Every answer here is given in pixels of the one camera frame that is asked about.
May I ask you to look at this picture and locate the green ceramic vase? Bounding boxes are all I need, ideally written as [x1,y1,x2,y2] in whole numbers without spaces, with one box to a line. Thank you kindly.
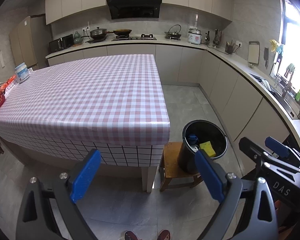
[74,31,83,45]

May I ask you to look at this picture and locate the kettle on stand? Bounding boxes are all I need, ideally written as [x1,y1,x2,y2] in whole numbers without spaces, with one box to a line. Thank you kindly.
[165,24,181,40]

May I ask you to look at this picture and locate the kitchen sink faucet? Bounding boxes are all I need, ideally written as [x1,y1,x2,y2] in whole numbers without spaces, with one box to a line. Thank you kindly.
[281,63,295,99]

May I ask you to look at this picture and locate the green bottle on sill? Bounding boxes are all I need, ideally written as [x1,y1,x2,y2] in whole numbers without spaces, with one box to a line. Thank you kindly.
[295,89,300,102]

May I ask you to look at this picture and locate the white cutting board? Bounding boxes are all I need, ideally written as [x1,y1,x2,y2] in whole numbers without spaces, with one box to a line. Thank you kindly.
[247,41,260,66]

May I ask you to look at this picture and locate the white rice cooker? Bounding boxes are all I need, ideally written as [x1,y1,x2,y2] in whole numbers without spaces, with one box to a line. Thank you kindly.
[188,28,202,45]

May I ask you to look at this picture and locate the white blue tub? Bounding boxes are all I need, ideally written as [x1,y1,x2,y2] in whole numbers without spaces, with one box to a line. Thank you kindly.
[14,62,30,83]

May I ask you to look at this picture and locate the gas stove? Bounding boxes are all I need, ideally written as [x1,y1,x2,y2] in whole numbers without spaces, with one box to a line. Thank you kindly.
[113,34,156,41]

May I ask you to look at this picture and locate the lidded steel pot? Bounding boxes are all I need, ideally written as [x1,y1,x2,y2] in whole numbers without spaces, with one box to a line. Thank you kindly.
[90,27,107,40]

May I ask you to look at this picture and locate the person's right shoe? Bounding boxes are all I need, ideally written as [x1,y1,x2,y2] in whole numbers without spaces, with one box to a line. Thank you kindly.
[157,229,171,240]

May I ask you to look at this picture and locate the person's left shoe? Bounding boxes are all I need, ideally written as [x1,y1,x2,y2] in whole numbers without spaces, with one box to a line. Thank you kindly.
[124,231,139,240]

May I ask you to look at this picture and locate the pink checkered tablecloth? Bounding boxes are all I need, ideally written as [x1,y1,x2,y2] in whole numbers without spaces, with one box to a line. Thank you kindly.
[0,54,170,167]

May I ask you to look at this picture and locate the black wok pan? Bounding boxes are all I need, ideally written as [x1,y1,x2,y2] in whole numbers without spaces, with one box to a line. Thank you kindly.
[107,29,132,36]

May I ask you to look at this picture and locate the black range hood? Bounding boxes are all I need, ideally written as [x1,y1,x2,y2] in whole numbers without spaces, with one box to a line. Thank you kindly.
[106,0,162,20]

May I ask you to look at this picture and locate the black cleaver knife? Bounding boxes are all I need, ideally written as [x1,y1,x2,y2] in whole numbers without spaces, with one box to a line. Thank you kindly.
[263,47,269,69]

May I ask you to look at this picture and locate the person's shoe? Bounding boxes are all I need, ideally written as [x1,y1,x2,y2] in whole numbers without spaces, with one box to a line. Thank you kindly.
[124,231,139,240]
[157,229,171,240]

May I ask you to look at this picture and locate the utensil holder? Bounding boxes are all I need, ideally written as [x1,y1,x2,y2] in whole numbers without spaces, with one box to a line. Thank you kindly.
[225,40,236,54]

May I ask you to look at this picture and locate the black trash bin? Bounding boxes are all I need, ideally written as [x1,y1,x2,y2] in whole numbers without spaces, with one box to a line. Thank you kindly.
[177,120,228,174]

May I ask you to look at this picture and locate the blue cloth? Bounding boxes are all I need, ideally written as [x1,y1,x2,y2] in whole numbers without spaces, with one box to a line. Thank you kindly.
[187,134,198,145]

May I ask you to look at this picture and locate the yellow sponge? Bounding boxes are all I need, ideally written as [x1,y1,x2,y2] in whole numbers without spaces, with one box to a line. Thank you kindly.
[199,141,216,158]

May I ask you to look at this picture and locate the yellow blue gloves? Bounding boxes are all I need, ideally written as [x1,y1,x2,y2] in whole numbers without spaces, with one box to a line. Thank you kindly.
[269,40,285,55]

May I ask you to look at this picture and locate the black microwave oven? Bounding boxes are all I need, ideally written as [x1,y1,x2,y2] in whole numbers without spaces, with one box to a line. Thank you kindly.
[49,34,74,53]

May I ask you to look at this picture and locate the wooden stool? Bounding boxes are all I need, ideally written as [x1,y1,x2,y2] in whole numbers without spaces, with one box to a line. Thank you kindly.
[159,142,203,192]

